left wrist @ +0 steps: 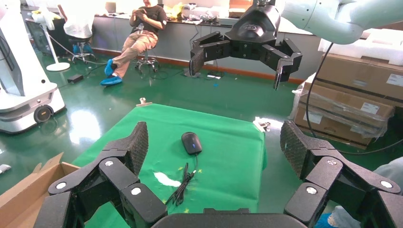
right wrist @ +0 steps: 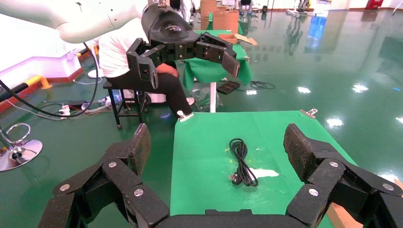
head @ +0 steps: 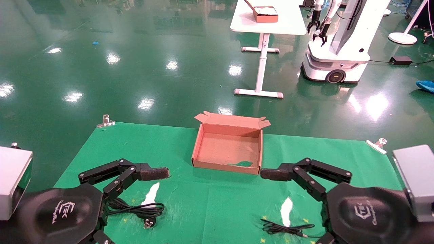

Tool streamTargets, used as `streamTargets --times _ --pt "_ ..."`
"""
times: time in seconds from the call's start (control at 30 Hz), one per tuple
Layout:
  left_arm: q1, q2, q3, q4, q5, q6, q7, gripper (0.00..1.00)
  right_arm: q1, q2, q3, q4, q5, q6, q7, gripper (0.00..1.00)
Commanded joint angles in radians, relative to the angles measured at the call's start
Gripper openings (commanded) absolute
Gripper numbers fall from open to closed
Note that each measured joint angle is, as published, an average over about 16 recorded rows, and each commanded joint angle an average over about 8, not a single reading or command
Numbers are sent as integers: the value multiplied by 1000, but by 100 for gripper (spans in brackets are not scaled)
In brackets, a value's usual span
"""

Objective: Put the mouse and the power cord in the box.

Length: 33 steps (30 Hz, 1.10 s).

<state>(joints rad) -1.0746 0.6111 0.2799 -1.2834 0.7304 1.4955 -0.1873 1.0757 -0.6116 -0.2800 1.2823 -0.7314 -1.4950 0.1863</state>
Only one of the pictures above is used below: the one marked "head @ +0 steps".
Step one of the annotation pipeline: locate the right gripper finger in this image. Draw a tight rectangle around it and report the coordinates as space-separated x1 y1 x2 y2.
260 157 353 202

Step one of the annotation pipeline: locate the black power cable with plug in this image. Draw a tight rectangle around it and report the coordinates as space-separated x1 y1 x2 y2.
108 198 166 229

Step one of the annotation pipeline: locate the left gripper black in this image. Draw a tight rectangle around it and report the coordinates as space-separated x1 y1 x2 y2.
10 183 113 244

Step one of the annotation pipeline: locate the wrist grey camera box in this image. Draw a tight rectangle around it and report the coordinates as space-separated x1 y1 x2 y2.
0 146 34 221
392 145 434 223

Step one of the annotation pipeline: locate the thin black cable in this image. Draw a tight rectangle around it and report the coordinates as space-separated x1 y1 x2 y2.
260 218 327 238

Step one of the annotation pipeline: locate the green table mat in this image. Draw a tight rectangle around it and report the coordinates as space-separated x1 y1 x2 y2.
54 122 402 244

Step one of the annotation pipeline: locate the right wrist grey camera box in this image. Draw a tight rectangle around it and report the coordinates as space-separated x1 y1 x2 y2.
392 145 434 223

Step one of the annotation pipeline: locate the white background wheeled robot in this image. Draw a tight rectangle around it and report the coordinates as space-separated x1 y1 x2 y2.
301 0 391 84

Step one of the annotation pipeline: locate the white round-base stand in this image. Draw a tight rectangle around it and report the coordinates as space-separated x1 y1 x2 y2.
388 0 430 45

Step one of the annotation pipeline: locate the cardboard box with white contents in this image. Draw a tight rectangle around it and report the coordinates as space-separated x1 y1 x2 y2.
244 0 279 23

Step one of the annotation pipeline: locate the white background table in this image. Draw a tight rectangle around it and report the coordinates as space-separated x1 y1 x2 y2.
230 0 308 99

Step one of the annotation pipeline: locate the open brown cardboard box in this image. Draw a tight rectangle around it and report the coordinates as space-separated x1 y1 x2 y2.
192 111 272 175

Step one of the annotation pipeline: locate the blue cloth object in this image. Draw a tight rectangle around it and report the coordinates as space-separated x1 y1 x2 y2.
416 80 434 94

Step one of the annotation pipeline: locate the left wrist grey camera box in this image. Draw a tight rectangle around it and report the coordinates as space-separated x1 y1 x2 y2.
0 146 34 221

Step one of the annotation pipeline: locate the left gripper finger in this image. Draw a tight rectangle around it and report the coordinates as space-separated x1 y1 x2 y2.
78 158 170 201

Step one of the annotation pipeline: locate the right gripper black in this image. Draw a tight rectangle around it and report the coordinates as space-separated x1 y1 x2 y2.
315 183 421 244

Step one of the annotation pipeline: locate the silver binder clip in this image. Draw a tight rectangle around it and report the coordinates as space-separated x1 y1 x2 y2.
365 138 388 155
96 114 115 128

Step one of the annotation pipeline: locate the black power adapter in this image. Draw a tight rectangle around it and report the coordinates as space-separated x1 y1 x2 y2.
389 56 413 66

